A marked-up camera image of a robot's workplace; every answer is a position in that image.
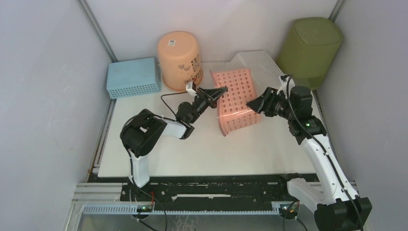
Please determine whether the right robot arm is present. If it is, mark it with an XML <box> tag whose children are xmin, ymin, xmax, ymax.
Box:
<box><xmin>246</xmin><ymin>86</ymin><xmax>372</xmax><ymax>231</ymax></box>

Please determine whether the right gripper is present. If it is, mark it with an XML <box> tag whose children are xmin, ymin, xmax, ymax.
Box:
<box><xmin>246</xmin><ymin>86</ymin><xmax>296</xmax><ymax>121</ymax></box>

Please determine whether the orange capybara bucket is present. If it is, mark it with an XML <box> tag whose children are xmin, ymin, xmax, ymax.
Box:
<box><xmin>157</xmin><ymin>31</ymin><xmax>203</xmax><ymax>91</ymax></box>

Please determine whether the white toothed cable duct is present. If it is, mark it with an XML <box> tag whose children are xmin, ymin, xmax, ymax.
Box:
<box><xmin>82</xmin><ymin>204</ymin><xmax>282</xmax><ymax>215</ymax></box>

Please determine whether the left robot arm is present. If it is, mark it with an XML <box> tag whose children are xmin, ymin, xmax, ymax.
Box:
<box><xmin>120</xmin><ymin>82</ymin><xmax>228</xmax><ymax>201</ymax></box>

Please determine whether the right black cable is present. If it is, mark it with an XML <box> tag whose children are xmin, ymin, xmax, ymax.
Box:
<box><xmin>280</xmin><ymin>75</ymin><xmax>366</xmax><ymax>231</ymax></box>

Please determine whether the blue plastic basket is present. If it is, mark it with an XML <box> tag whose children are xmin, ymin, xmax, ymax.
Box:
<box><xmin>106</xmin><ymin>57</ymin><xmax>162</xmax><ymax>99</ymax></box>

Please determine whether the pink plastic basket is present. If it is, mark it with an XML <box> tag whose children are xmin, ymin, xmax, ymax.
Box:
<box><xmin>210</xmin><ymin>68</ymin><xmax>262</xmax><ymax>137</ymax></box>

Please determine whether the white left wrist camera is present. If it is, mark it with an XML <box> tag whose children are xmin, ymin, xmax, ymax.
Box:
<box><xmin>186</xmin><ymin>81</ymin><xmax>197</xmax><ymax>96</ymax></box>

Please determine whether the green mesh waste bin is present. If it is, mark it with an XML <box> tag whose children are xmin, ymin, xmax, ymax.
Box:
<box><xmin>276</xmin><ymin>17</ymin><xmax>343</xmax><ymax>90</ymax></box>

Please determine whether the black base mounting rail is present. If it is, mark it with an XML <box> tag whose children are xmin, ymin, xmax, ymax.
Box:
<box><xmin>119</xmin><ymin>173</ymin><xmax>310</xmax><ymax>212</ymax></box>

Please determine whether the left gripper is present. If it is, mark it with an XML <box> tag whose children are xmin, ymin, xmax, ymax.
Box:
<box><xmin>189</xmin><ymin>87</ymin><xmax>228</xmax><ymax>124</ymax></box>

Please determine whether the clear white plastic tray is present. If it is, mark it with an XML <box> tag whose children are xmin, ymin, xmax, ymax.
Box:
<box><xmin>226</xmin><ymin>51</ymin><xmax>284</xmax><ymax>95</ymax></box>

